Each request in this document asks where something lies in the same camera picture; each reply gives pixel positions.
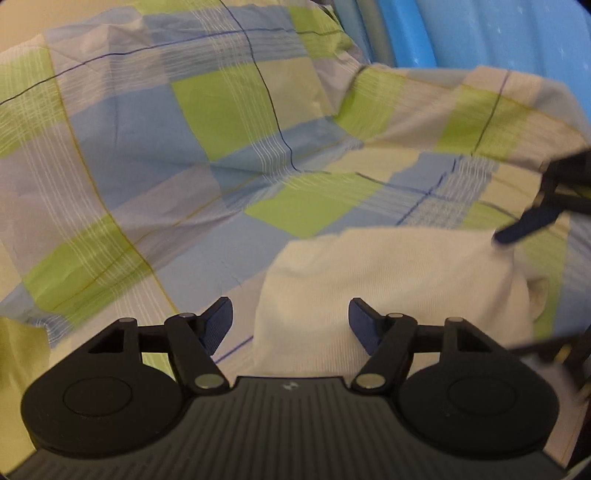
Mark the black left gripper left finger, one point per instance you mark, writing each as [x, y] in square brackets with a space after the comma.
[173, 358]

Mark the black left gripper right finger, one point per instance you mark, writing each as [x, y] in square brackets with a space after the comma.
[393, 340]

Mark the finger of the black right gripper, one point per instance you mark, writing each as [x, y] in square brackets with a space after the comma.
[530, 222]

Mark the white garment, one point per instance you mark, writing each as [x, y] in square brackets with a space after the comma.
[302, 320]

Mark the blue plastic storage bin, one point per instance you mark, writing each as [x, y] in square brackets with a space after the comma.
[546, 38]

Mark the plaid green blue bedsheet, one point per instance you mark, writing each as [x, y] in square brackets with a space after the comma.
[161, 155]

